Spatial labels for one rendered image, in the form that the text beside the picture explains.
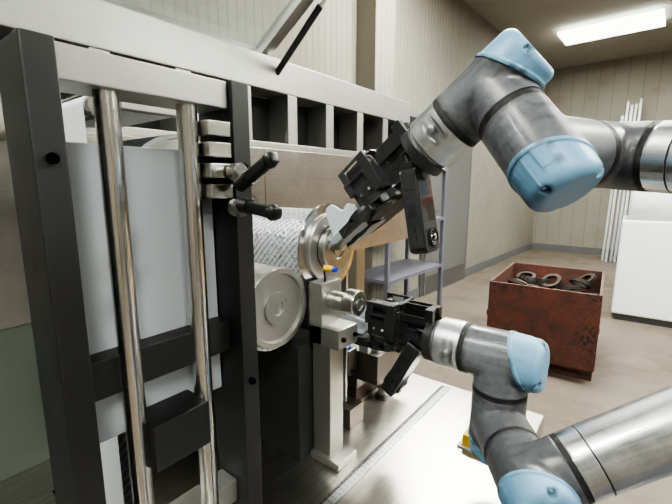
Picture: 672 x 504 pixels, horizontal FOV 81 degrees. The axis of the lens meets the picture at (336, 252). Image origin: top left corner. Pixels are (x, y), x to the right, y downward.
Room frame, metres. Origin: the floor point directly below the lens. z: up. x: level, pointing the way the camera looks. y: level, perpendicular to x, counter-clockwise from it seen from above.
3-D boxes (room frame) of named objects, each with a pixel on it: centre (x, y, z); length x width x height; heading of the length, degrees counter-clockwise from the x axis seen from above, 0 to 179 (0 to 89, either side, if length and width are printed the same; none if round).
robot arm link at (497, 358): (0.53, -0.24, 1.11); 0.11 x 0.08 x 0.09; 52
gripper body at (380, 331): (0.63, -0.11, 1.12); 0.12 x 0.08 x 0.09; 52
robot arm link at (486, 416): (0.52, -0.24, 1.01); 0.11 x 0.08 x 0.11; 174
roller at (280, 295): (0.64, 0.18, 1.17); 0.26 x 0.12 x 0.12; 52
